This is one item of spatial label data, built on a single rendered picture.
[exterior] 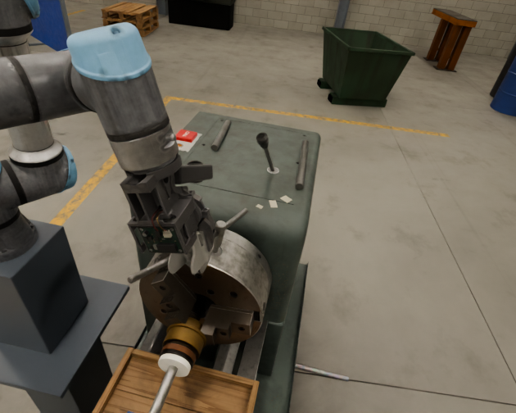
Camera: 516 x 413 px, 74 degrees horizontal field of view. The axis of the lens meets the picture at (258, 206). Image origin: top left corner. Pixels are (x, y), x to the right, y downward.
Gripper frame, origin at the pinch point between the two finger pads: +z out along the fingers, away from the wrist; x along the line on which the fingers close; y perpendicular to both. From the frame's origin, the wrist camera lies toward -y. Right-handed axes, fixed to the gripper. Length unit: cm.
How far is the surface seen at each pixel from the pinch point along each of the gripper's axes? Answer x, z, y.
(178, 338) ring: -11.6, 22.0, 0.0
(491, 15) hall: 365, 145, -1072
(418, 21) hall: 189, 130, -1051
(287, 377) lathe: -1, 85, -28
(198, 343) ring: -8.2, 25.1, -1.1
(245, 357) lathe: -6, 50, -14
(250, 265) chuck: 0.8, 17.4, -17.4
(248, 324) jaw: 1.1, 26.3, -7.9
